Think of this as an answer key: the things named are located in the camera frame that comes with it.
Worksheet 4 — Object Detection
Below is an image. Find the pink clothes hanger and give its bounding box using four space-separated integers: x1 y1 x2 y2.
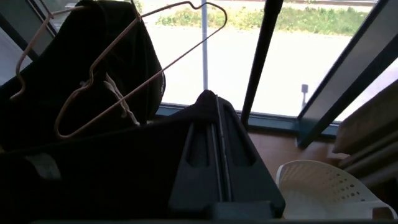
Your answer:
54 0 228 139
9 0 85 101

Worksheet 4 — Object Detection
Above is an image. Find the brown curtain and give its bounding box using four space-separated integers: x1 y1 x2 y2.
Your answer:
331 79 398 200

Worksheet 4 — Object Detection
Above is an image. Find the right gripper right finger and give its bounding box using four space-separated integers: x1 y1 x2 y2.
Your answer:
216 95 286 219

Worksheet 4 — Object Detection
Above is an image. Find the black clothes rack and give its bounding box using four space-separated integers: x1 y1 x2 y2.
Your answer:
240 0 284 130

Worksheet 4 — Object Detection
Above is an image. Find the white laundry basket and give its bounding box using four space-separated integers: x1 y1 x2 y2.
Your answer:
275 159 398 220

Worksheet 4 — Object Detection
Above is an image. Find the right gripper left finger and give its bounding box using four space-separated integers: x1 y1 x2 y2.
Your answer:
169 121 229 219

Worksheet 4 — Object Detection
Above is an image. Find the window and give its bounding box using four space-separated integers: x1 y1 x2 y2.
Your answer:
0 0 398 149

